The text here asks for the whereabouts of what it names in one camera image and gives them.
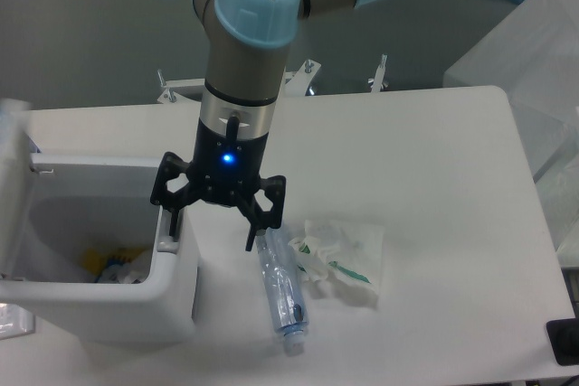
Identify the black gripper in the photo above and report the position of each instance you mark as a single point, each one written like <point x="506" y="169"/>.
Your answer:
<point x="225" y="170"/>

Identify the white push-button trash can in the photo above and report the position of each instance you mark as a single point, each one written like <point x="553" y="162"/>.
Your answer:
<point x="84" y="248"/>

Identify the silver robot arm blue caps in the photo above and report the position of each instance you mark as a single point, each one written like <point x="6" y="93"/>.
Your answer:
<point x="249" y="47"/>

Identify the white tissue inside can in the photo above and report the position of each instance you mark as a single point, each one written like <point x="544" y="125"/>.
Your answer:
<point x="130" y="267"/>

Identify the yellow trash inside can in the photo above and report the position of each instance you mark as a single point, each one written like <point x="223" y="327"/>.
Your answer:
<point x="93" y="261"/>

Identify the crushed clear plastic bottle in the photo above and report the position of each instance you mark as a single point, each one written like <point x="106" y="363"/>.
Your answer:
<point x="279" y="269"/>

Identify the crumpled white green wrapper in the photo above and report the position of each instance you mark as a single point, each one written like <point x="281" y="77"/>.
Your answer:
<point x="342" y="257"/>

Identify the blue labelled bottle at left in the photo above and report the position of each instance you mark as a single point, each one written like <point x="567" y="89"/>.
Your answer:
<point x="33" y="147"/>

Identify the silver table clamp screw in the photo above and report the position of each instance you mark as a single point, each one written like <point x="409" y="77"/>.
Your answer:
<point x="378" y="83"/>

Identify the clear plastic packet lower left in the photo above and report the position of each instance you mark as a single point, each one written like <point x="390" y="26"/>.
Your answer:
<point x="15" y="321"/>

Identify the translucent plastic storage box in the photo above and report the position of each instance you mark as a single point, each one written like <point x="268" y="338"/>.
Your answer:
<point x="533" y="56"/>

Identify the black device at table edge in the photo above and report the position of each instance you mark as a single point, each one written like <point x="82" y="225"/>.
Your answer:
<point x="563" y="337"/>

